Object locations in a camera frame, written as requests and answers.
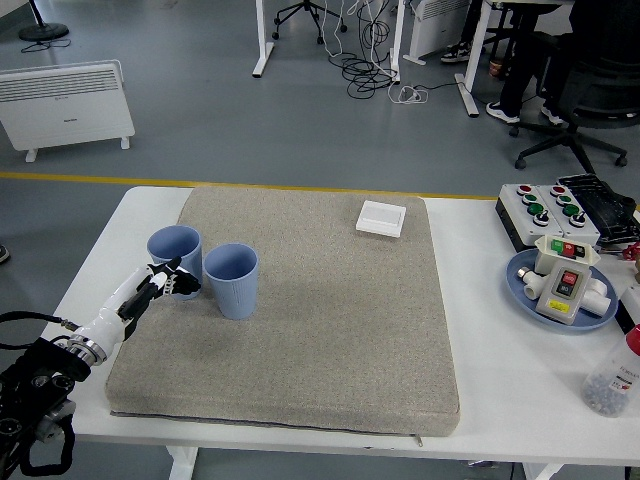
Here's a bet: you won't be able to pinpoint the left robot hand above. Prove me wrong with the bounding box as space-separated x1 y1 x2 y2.
74 256 202 351

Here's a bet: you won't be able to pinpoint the blue ribbed cup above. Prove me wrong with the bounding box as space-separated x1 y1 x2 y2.
146 225 204 301
203 243 260 321

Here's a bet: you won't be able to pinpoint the white push-button control box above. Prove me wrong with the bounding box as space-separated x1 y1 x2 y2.
498 183 565 242
535 184 601 246

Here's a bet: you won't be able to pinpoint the grey-brown mat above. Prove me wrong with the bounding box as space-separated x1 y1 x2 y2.
104 186 461 440

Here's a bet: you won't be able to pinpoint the white panel heater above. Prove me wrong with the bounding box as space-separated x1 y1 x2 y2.
402 0 471 66
0 59 136 164

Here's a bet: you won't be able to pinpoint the black fan stand base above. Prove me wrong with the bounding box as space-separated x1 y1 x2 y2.
18 0 70 42

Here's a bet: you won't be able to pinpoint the white desk leg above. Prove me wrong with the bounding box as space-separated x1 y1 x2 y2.
388 0 407 71
252 0 275 77
453 0 496 119

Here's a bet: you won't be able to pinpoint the black chair base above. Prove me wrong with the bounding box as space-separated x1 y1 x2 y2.
272 0 349 45

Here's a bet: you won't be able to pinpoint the white table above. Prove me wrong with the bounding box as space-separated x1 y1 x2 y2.
49 186 640 480

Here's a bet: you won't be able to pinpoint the blue plate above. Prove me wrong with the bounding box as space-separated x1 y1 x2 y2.
505 248 620 335

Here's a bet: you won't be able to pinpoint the white pipe fitting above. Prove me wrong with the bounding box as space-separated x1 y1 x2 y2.
517 267 546 301
579 277 612 319

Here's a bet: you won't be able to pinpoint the person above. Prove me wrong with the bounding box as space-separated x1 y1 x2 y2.
485 0 640 125
440 0 484 64

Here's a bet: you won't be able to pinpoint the black tool tray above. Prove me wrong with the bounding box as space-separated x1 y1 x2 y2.
557 173 639 246

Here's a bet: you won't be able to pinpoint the clear bottle with red cap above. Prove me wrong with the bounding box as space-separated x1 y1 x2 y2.
580 323 640 419

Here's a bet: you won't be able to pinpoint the black office chair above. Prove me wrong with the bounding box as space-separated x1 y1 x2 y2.
508 29 640 176

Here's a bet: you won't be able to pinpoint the white wall switch plate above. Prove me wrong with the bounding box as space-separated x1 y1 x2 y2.
355 200 408 239

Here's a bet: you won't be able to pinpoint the white floor cable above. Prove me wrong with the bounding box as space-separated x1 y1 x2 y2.
319 0 361 59

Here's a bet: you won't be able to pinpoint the black floor cables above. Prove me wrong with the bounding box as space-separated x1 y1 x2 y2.
342 0 464 99

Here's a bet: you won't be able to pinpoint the white coiled charger cable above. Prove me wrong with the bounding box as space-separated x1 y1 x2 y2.
387 83 429 105

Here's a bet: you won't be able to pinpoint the beige three-button switch box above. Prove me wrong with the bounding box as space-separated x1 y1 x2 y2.
532 234 601 274

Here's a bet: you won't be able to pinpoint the grey red-black button switch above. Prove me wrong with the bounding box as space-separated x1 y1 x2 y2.
535 260 594 326

